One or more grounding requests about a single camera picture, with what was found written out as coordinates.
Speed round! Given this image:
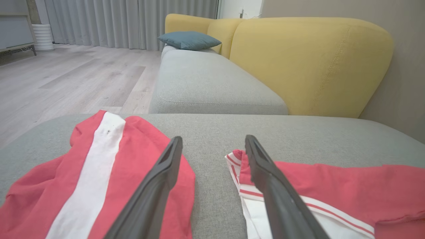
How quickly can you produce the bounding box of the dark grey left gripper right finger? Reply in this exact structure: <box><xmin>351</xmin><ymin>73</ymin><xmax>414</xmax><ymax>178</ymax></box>
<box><xmin>245</xmin><ymin>135</ymin><xmax>330</xmax><ymax>239</ymax></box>

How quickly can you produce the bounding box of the red basketball jersey white trim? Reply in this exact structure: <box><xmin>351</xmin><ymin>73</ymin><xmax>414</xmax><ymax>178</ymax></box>
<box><xmin>225</xmin><ymin>149</ymin><xmax>425</xmax><ymax>239</ymax></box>

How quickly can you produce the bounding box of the yellow sofa back cushion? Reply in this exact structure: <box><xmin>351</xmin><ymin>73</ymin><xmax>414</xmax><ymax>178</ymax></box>
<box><xmin>165</xmin><ymin>13</ymin><xmax>215</xmax><ymax>35</ymax></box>
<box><xmin>229</xmin><ymin>17</ymin><xmax>394</xmax><ymax>119</ymax></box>
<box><xmin>207</xmin><ymin>18</ymin><xmax>245</xmax><ymax>59</ymax></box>

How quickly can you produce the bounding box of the grey fabric ottoman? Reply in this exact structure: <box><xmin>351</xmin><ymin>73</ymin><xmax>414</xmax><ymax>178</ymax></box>
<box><xmin>0</xmin><ymin>114</ymin><xmax>425</xmax><ymax>239</ymax></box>

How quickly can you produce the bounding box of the red shorts white stripe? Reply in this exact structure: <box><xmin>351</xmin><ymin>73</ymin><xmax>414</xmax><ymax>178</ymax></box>
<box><xmin>0</xmin><ymin>110</ymin><xmax>196</xmax><ymax>239</ymax></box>

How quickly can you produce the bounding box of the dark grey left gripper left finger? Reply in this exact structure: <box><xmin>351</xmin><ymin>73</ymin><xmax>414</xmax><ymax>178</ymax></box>
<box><xmin>104</xmin><ymin>136</ymin><xmax>183</xmax><ymax>239</ymax></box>

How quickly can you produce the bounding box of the grey sofa seat cushion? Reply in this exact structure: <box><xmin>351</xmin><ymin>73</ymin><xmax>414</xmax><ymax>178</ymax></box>
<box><xmin>149</xmin><ymin>45</ymin><xmax>289</xmax><ymax>115</ymax></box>

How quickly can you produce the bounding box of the white ribbed bin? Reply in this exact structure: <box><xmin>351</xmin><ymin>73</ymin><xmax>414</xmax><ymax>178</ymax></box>
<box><xmin>32</xmin><ymin>24</ymin><xmax>55</xmax><ymax>52</ymax></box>

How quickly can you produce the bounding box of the grey cabinet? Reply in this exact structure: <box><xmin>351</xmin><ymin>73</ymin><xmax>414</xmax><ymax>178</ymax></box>
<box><xmin>0</xmin><ymin>0</ymin><xmax>37</xmax><ymax>61</ymax></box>

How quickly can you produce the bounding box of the grey pleated curtain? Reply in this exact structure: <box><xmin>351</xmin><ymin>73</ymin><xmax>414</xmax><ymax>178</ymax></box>
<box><xmin>35</xmin><ymin>0</ymin><xmax>219</xmax><ymax>51</ymax></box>

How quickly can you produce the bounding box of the blue throw pillow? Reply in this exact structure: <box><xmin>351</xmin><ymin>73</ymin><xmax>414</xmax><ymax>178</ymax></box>
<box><xmin>157</xmin><ymin>31</ymin><xmax>222</xmax><ymax>51</ymax></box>

